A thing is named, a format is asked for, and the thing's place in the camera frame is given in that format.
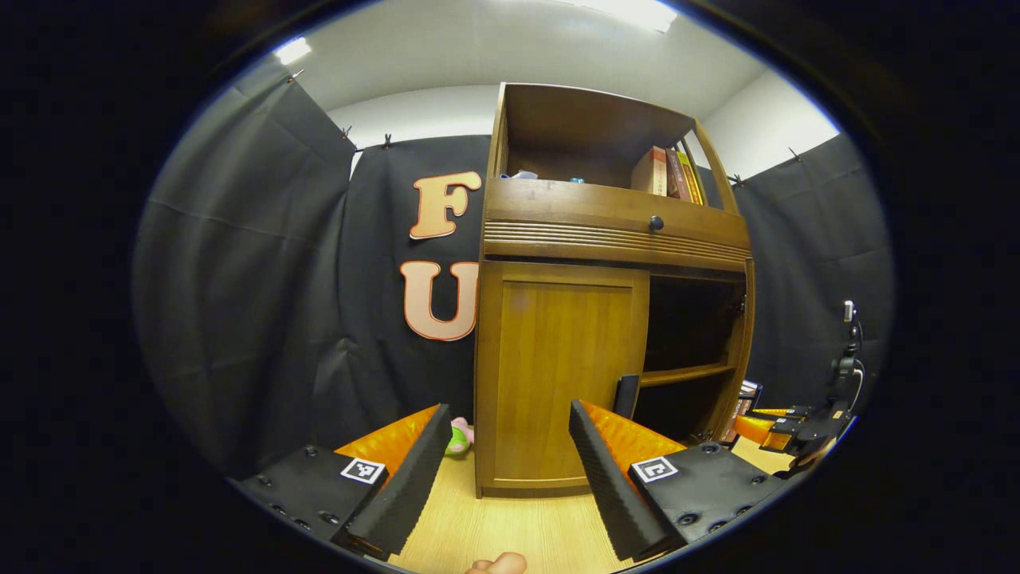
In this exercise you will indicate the green and pink plush toy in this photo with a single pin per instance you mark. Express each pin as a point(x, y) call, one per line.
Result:
point(460, 437)

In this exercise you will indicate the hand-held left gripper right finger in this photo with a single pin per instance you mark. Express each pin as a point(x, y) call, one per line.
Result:
point(606, 486)

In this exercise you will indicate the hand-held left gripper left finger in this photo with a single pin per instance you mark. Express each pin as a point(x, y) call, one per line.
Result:
point(414, 478)

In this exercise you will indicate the blue book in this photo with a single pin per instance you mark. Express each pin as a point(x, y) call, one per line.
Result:
point(751, 396)

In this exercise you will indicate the wooden double-door shoe cabinet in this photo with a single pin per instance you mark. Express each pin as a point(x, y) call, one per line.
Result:
point(590, 119)

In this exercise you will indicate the black backdrop cloth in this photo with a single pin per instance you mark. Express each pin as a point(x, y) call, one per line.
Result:
point(239, 319)

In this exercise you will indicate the dark red book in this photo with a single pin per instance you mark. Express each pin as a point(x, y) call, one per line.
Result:
point(674, 177)

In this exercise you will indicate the wooden shoe cabinet door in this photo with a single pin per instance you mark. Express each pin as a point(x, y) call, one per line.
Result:
point(550, 359)
point(747, 343)

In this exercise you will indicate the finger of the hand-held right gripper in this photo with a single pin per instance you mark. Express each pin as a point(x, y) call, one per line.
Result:
point(761, 430)

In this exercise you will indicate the yellow book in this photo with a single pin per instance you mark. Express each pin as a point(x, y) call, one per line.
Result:
point(692, 182)

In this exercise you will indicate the wooden inner cabinet shelf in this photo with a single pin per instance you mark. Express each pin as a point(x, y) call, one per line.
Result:
point(685, 373)

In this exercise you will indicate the wooden drawer with black knob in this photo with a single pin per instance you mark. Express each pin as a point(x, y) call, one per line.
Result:
point(558, 211)

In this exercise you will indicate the white and blue item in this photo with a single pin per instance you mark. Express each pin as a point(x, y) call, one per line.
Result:
point(522, 174)

